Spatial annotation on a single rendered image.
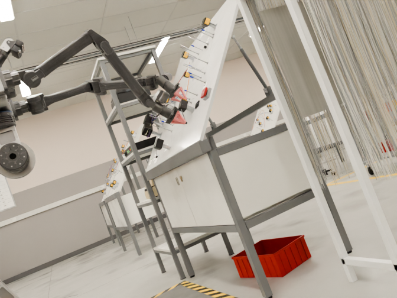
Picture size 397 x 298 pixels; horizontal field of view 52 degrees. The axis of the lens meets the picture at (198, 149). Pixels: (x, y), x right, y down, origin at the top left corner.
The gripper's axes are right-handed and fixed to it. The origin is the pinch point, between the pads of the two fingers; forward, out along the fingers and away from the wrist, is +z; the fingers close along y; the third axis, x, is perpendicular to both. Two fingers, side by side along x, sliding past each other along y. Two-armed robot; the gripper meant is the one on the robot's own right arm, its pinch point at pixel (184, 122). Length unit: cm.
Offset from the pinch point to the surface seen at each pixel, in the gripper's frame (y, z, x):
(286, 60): -60, 25, -18
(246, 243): -9, 53, 54
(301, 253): 13, 98, 34
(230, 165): -17.7, 28.9, 23.3
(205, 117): -23.4, 6.1, 7.9
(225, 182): -15.7, 29.6, 32.4
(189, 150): -5.4, 8.3, 18.7
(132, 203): 319, 24, -77
